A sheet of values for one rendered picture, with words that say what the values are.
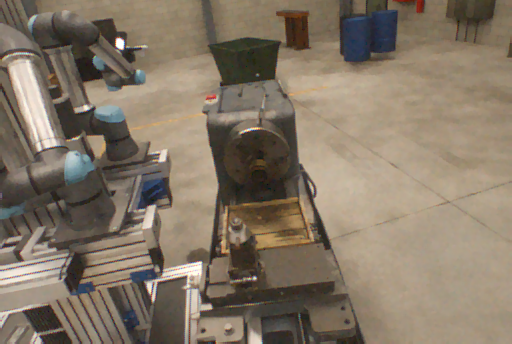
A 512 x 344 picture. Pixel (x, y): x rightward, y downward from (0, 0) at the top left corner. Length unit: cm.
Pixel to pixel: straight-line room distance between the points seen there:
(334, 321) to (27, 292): 93
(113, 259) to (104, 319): 58
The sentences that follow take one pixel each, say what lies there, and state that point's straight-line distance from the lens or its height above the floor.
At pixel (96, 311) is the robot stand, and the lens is 181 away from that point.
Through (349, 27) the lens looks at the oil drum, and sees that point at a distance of 783.
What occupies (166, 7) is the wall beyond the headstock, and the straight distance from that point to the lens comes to 1137.
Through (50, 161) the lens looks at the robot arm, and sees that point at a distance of 90.
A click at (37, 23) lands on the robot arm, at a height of 177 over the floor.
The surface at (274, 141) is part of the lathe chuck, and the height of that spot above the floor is 116.
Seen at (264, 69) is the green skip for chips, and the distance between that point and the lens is 633.
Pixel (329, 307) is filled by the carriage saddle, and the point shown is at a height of 90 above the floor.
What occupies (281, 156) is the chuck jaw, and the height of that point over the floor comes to 110.
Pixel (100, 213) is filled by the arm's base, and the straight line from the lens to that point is 123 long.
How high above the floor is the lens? 180
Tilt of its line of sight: 26 degrees down
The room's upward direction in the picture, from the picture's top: 8 degrees counter-clockwise
